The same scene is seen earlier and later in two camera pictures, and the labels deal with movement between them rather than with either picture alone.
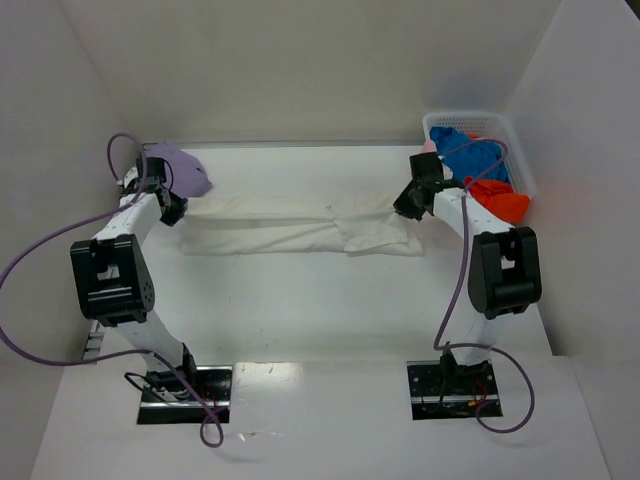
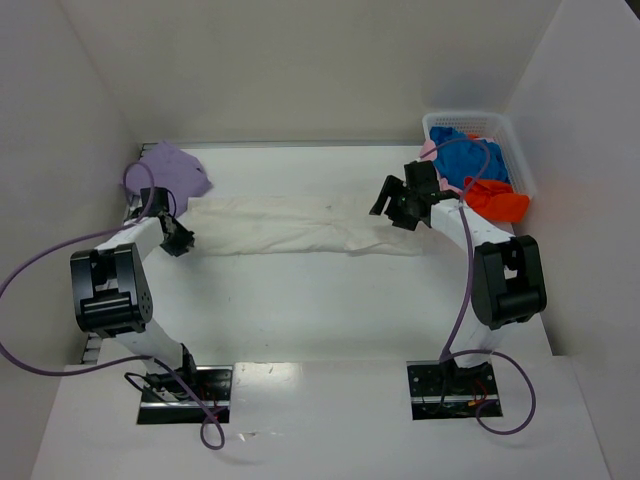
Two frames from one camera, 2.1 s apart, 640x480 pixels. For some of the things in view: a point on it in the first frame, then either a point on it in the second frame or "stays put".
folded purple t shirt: x=189 y=177 stays put
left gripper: x=173 y=211 to x=177 y=240
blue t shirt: x=470 y=157 stays put
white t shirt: x=304 y=223 stays put
